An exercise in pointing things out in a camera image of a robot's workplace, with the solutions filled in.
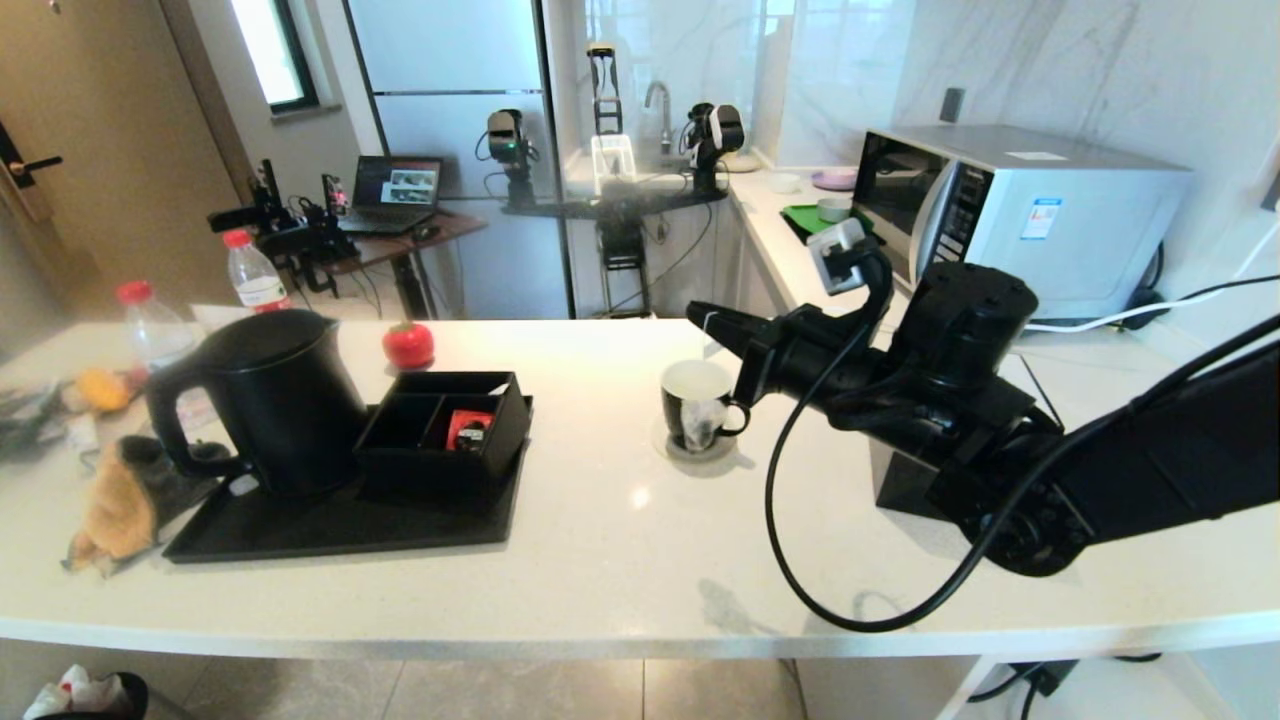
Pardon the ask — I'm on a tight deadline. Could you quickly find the mesh tea bag with tag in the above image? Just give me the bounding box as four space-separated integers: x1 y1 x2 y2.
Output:
683 312 734 453

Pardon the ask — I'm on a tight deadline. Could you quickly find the black electric kettle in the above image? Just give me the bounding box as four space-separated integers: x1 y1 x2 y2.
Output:
147 308 371 501

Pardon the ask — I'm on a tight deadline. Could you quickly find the black mug white inside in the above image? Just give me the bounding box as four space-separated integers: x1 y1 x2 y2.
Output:
660 358 752 453

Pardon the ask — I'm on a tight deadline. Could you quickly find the green tray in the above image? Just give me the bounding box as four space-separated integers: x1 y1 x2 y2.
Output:
780 203 886 247

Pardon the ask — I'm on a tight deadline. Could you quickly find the round translucent coaster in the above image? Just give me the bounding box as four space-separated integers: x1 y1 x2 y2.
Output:
651 415 738 465

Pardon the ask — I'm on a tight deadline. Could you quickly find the black tissue box white lid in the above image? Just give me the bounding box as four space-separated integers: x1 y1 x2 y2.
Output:
868 345 1063 523

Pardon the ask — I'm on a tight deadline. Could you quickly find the black rig stand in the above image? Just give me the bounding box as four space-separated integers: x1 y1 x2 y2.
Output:
500 43 729 321

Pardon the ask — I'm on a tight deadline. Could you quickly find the black device white band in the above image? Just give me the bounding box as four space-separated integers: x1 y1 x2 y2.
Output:
682 103 746 195

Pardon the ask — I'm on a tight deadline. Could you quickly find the chrome faucet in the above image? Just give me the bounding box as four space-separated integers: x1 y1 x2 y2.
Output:
644 81 674 154

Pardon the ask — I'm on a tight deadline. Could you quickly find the black compartment box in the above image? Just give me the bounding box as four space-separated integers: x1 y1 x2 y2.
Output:
353 370 533 493

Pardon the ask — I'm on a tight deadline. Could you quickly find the red packet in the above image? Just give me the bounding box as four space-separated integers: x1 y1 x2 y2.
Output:
447 410 494 453

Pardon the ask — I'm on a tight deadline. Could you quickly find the black device green light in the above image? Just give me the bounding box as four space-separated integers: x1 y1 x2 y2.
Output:
475 110 541 208

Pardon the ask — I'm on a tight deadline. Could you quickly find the silver microwave oven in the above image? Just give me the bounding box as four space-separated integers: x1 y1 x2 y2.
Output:
855 125 1194 323

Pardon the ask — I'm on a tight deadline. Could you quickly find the red tomato kitchen timer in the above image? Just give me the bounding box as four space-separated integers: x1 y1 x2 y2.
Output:
382 320 437 371

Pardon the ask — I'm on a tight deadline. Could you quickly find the brown wooden desk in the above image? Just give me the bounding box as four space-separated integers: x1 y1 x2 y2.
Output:
300 210 489 321

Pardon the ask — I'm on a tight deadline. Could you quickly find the black laptop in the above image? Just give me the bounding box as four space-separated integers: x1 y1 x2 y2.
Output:
340 157 444 238

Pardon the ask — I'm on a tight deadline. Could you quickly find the silver refrigerator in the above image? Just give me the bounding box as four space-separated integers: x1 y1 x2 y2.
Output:
345 0 576 321

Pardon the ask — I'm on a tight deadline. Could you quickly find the black power supply brick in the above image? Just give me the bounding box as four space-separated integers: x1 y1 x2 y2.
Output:
1005 658 1081 698

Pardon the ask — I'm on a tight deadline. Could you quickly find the black serving tray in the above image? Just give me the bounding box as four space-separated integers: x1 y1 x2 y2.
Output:
163 395 535 564

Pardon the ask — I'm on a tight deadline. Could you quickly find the clear water bottle red cap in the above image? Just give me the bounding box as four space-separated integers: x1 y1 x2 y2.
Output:
115 281 206 401
222 230 294 313

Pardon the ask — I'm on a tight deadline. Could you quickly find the black framed window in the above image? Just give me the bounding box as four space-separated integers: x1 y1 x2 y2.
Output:
230 0 323 117

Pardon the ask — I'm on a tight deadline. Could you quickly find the orange round snack pack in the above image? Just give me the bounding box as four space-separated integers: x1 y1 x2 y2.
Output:
78 367 133 414

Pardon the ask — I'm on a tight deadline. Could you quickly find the orange grey oven glove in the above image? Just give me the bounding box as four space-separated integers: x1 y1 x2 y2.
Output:
65 435 239 579

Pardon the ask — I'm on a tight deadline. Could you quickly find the black trash bin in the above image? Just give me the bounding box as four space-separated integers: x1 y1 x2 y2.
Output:
22 665 151 720

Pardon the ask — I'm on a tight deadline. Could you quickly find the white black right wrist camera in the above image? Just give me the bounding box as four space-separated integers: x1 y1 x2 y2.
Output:
808 218 894 313

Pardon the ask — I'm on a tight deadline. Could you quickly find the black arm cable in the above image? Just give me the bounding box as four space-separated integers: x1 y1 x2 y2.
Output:
765 250 1280 634

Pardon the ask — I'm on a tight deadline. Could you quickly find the thick white power cable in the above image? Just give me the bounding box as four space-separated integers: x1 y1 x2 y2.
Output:
1025 215 1280 334

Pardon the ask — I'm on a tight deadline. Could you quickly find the thick black charger cable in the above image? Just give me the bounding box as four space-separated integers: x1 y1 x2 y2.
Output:
965 650 1166 720

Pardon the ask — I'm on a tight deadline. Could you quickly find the black power cable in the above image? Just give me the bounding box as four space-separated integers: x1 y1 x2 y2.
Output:
1130 275 1280 323

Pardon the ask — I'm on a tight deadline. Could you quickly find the black equipment with cables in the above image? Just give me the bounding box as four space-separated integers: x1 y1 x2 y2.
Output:
208 160 361 296

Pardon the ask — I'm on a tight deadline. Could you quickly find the black door handle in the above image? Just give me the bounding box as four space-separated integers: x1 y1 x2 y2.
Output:
0 120 66 193

